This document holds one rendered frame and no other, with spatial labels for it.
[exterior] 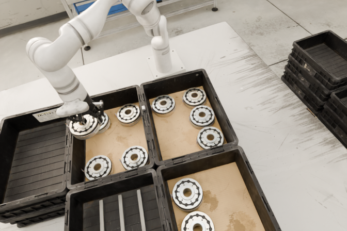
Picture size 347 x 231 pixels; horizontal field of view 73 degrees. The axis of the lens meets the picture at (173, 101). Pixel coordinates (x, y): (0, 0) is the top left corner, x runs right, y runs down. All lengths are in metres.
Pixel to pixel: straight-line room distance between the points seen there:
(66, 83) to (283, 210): 0.86
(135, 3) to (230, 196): 0.69
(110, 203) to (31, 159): 0.41
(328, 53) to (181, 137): 1.33
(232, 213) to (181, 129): 0.37
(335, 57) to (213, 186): 1.38
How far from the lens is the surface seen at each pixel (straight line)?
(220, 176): 0.90
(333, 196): 1.12
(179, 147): 0.95
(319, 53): 1.96
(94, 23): 0.70
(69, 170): 0.94
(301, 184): 1.10
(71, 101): 0.76
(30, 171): 1.14
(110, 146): 1.02
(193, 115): 0.99
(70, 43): 0.67
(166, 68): 1.33
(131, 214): 0.90
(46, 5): 3.74
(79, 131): 0.89
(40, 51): 0.65
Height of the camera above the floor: 1.67
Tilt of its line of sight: 51 degrees down
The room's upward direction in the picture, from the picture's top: 10 degrees counter-clockwise
